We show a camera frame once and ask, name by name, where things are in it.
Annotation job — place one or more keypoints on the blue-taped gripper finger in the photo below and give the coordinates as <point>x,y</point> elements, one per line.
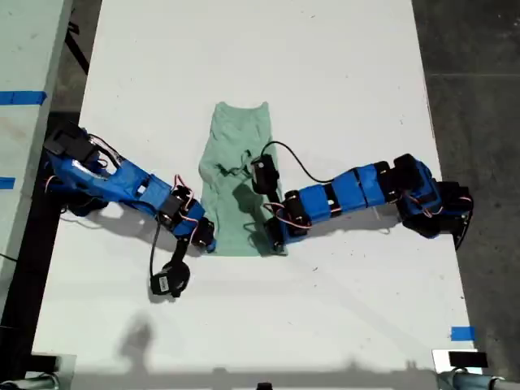
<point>211,247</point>

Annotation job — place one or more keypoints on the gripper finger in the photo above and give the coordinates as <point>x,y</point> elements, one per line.
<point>275,235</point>

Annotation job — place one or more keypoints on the pale green T-shirt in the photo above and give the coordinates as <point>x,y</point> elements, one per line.
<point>235,138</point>

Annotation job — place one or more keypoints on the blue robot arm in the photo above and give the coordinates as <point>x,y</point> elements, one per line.
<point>349,197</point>
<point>122,183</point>

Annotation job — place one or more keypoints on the black round object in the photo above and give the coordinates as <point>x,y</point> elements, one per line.
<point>264,386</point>

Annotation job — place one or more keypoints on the short blue tape strip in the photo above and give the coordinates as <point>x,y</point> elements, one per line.
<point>463,334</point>
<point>7,183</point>

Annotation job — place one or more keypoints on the small black box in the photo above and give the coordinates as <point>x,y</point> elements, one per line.
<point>467,358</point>
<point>42,362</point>

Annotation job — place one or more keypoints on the long blue tape strip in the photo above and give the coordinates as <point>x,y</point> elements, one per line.
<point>22,97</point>

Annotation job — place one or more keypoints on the grey tube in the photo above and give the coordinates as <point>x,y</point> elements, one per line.
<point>28,384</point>
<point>475,382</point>

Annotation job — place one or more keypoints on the pale side table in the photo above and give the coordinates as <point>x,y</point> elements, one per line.
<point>24,40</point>

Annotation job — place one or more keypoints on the black camera stalk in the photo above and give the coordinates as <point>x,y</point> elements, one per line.
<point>180,252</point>
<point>275,198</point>

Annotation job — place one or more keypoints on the black camera box with label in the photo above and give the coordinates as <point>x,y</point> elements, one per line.
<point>168,280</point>

